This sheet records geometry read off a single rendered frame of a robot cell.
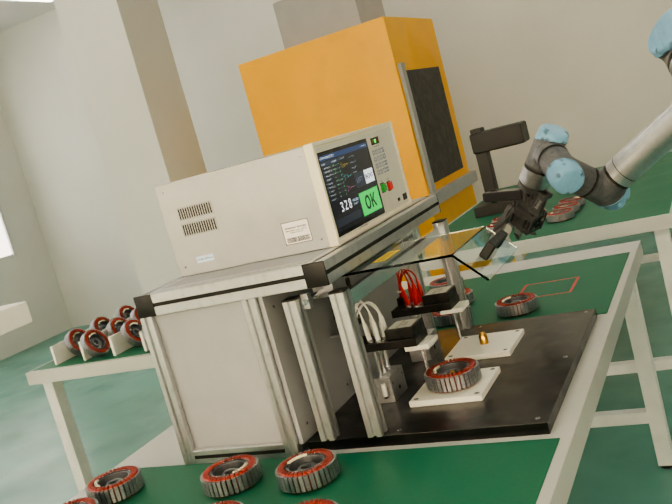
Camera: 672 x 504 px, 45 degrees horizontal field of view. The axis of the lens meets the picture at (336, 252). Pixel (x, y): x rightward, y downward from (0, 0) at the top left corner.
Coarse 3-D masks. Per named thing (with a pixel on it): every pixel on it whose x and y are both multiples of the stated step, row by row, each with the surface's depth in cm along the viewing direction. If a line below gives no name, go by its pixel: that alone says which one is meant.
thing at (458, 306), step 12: (444, 288) 188; (432, 300) 185; (444, 300) 184; (456, 300) 187; (468, 300) 188; (396, 312) 189; (408, 312) 188; (420, 312) 187; (444, 312) 185; (456, 312) 184
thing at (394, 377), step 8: (392, 368) 171; (400, 368) 172; (376, 376) 169; (384, 376) 167; (392, 376) 167; (400, 376) 171; (376, 384) 168; (392, 384) 167; (400, 384) 170; (392, 392) 166; (400, 392) 170; (384, 400) 168; (392, 400) 167
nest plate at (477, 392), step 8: (488, 368) 168; (496, 368) 167; (488, 376) 163; (496, 376) 165; (424, 384) 169; (480, 384) 160; (488, 384) 159; (424, 392) 164; (432, 392) 163; (448, 392) 160; (456, 392) 159; (464, 392) 158; (472, 392) 157; (480, 392) 156; (416, 400) 161; (424, 400) 160; (432, 400) 159; (440, 400) 158; (448, 400) 158; (456, 400) 157; (464, 400) 156; (472, 400) 155; (480, 400) 155
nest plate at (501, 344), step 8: (472, 336) 194; (488, 336) 190; (496, 336) 188; (504, 336) 187; (512, 336) 185; (520, 336) 185; (456, 344) 191; (464, 344) 189; (472, 344) 187; (480, 344) 186; (488, 344) 184; (496, 344) 183; (504, 344) 181; (512, 344) 179; (456, 352) 185; (464, 352) 183; (472, 352) 181; (480, 352) 180; (488, 352) 178; (496, 352) 177; (504, 352) 176; (512, 352) 178; (448, 360) 182
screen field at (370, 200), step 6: (366, 192) 174; (372, 192) 177; (378, 192) 180; (360, 198) 171; (366, 198) 174; (372, 198) 176; (378, 198) 179; (366, 204) 173; (372, 204) 176; (378, 204) 179; (366, 210) 172; (372, 210) 175
